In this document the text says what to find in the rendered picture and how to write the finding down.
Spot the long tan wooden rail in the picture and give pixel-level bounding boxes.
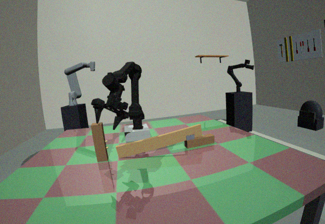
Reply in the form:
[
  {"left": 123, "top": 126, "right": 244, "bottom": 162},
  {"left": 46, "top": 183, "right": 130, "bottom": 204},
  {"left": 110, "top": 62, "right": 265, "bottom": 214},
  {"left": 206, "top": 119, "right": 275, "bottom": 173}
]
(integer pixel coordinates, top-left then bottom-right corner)
[{"left": 116, "top": 124, "right": 202, "bottom": 158}]

